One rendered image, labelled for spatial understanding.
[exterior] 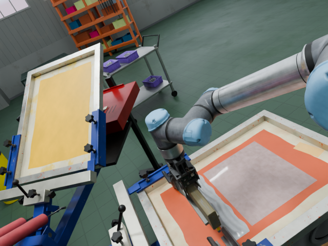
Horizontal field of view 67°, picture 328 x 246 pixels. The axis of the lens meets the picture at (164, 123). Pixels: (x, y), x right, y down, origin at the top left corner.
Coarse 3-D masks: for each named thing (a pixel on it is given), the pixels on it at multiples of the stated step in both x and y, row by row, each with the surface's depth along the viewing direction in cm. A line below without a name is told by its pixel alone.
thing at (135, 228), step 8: (120, 184) 118; (120, 192) 114; (120, 200) 110; (128, 200) 108; (128, 208) 104; (128, 216) 100; (136, 216) 99; (128, 224) 97; (136, 224) 95; (136, 232) 92; (144, 232) 95; (136, 240) 89; (144, 240) 88
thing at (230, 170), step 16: (240, 144) 122; (256, 144) 118; (272, 144) 114; (288, 144) 111; (224, 160) 118; (240, 160) 114; (256, 160) 110; (272, 160) 107; (208, 176) 113; (224, 176) 110; (240, 176) 106; (176, 192) 113; (224, 192) 103; (176, 208) 105; (192, 208) 102
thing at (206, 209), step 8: (192, 184) 87; (192, 192) 84; (200, 192) 84; (192, 200) 89; (200, 200) 80; (200, 208) 81; (208, 208) 77; (208, 216) 75; (216, 216) 76; (216, 224) 78
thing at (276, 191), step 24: (288, 168) 100; (312, 168) 96; (240, 192) 100; (264, 192) 96; (288, 192) 92; (312, 192) 88; (240, 216) 91; (264, 216) 88; (192, 240) 91; (216, 240) 87; (240, 240) 84
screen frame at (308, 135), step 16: (240, 128) 127; (288, 128) 115; (304, 128) 110; (208, 144) 126; (224, 144) 126; (320, 144) 102; (192, 160) 122; (144, 192) 115; (144, 208) 107; (320, 208) 79; (160, 224) 98; (288, 224) 79; (304, 224) 77; (160, 240) 92; (272, 240) 77; (288, 240) 75
